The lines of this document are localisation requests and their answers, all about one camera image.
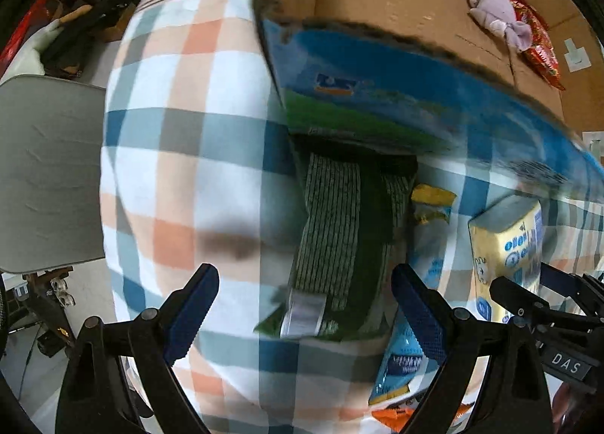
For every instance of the pile of dark tools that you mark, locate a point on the pile of dark tools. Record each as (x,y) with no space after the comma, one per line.
(85,19)

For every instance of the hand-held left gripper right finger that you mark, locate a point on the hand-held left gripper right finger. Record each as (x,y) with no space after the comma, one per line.
(420,318)

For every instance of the black chair frame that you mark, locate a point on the black chair frame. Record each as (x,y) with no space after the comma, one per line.
(49,306)

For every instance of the red snack packet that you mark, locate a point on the red snack packet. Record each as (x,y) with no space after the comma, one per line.
(542,53)

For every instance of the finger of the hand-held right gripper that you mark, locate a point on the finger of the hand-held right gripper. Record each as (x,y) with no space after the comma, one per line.
(516,298)
(561,279)

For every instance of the red plastic object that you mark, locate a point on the red plastic object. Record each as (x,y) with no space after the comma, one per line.
(21,23)

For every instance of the white paper label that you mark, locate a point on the white paper label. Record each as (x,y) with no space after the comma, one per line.
(594,140)
(576,55)

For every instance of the yellow tissue pack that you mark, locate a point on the yellow tissue pack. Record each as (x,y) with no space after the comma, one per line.
(502,245)

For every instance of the checked blanket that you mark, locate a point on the checked blanket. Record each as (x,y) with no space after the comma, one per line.
(188,108)

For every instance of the grey chair seat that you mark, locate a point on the grey chair seat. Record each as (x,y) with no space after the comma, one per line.
(47,170)

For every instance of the green striped cloth packet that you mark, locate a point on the green striped cloth packet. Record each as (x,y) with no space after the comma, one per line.
(330,226)

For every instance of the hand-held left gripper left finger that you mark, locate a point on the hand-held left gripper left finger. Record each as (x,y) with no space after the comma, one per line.
(191,318)

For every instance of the blue white tissue packet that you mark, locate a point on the blue white tissue packet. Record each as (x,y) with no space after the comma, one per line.
(432,238)

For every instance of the orange packet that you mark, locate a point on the orange packet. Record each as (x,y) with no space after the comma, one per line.
(390,416)

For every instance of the purple plush toy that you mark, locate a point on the purple plush toy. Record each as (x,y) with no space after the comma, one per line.
(490,0)

